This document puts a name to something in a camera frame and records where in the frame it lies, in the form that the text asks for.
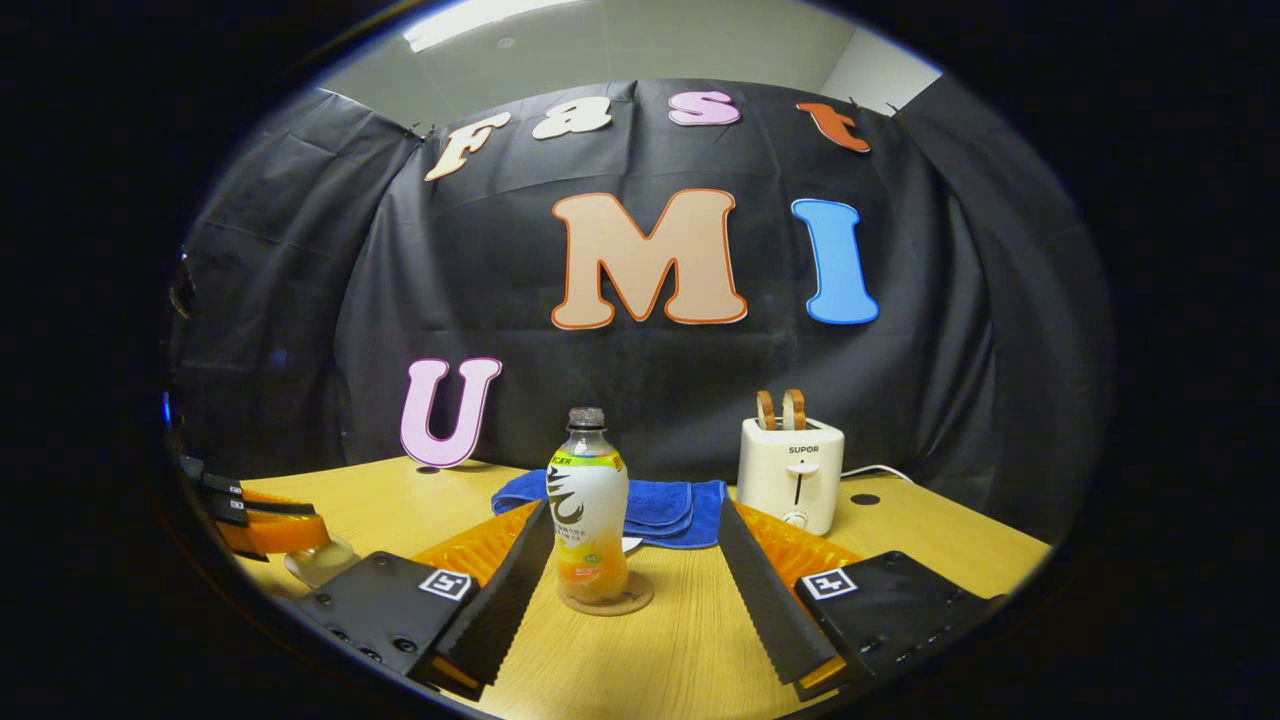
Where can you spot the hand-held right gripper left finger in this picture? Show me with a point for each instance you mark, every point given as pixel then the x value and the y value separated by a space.
pixel 505 595

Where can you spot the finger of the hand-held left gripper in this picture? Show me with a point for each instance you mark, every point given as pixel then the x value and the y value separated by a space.
pixel 285 532
pixel 222 485

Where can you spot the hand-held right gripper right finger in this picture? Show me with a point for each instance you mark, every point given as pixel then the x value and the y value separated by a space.
pixel 770 600

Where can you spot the cream teacup lid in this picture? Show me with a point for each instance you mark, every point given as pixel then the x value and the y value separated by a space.
pixel 320 562

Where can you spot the clear water bottle white label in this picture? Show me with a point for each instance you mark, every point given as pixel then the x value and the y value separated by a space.
pixel 588 500

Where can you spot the round cork coaster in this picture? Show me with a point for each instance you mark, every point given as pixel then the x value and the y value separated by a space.
pixel 635 595

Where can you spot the white toaster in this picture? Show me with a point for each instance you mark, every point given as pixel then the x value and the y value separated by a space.
pixel 790 470

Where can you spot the folded blue towel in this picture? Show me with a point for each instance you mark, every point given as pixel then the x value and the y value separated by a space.
pixel 665 510

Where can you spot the toast slice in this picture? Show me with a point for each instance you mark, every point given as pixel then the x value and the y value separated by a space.
pixel 767 410
pixel 794 408

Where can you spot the black backdrop cloth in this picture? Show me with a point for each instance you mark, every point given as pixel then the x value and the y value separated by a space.
pixel 950 350

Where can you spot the ceiling light panel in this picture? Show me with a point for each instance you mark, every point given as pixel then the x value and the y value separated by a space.
pixel 480 20

